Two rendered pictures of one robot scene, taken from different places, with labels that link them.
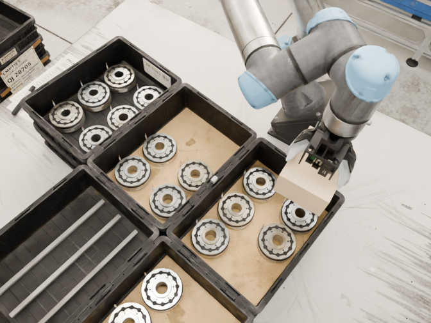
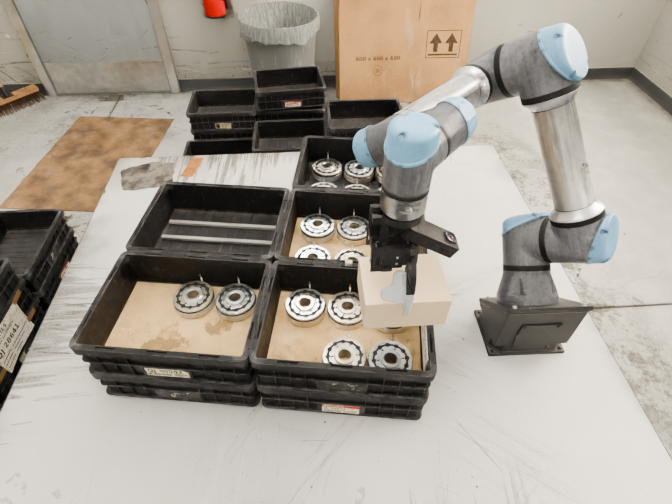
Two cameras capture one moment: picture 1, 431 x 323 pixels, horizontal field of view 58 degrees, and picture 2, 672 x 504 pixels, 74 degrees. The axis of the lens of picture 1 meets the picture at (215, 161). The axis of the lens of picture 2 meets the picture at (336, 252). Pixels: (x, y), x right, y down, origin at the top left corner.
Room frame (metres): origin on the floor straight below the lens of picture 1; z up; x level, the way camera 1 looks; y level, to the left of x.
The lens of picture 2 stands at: (0.06, -0.64, 1.77)
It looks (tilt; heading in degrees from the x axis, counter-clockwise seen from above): 46 degrees down; 59
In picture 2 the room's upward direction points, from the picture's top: straight up
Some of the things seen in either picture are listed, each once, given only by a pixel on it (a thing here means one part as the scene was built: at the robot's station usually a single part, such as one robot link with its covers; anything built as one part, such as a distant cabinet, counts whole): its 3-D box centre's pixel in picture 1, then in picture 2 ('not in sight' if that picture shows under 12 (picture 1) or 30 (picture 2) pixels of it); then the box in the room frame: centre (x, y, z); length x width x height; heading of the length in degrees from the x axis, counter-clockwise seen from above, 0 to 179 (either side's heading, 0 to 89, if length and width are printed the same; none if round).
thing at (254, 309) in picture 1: (258, 216); (346, 315); (0.40, -0.13, 0.92); 0.40 x 0.30 x 0.02; 145
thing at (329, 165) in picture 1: (330, 143); (394, 235); (0.43, -0.22, 1.24); 0.09 x 0.08 x 0.12; 153
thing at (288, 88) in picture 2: not in sight; (291, 114); (1.11, 1.67, 0.37); 0.42 x 0.34 x 0.46; 153
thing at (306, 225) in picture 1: (299, 213); (390, 360); (0.44, -0.25, 0.86); 0.10 x 0.10 x 0.01
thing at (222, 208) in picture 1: (236, 209); (347, 307); (0.43, -0.07, 0.86); 0.10 x 0.10 x 0.01
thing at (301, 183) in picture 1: (314, 170); (401, 290); (0.46, -0.23, 1.08); 0.16 x 0.12 x 0.07; 153
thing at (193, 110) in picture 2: not in sight; (228, 126); (0.75, 1.84, 0.31); 0.40 x 0.30 x 0.34; 153
